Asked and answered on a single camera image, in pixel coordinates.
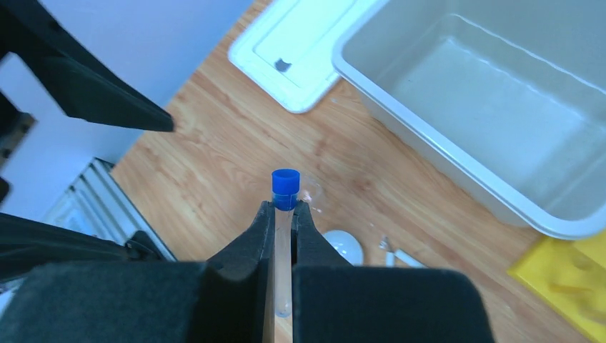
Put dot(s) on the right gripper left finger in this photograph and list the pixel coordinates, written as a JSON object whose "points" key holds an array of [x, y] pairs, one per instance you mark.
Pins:
{"points": [[227, 298]]}

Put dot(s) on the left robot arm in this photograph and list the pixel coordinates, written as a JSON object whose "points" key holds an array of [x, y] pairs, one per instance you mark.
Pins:
{"points": [[26, 244]]}

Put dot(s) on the white clay triangle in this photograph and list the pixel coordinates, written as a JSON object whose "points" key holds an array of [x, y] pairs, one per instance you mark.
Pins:
{"points": [[394, 257]]}

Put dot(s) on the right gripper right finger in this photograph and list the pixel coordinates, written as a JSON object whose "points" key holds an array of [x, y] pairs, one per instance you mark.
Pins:
{"points": [[335, 301]]}

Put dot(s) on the white plastic lid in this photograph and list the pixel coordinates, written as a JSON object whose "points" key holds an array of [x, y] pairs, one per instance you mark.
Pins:
{"points": [[287, 49]]}

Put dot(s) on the beige plastic bin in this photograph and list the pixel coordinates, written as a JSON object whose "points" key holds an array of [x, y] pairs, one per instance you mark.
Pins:
{"points": [[506, 98]]}

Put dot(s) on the white evaporating dish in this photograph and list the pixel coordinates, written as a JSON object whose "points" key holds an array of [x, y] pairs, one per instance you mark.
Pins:
{"points": [[346, 245]]}

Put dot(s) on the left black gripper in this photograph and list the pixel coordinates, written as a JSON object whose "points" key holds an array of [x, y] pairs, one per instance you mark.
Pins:
{"points": [[81, 86]]}

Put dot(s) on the yellow test tube rack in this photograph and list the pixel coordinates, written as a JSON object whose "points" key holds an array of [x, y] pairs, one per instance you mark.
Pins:
{"points": [[570, 277]]}

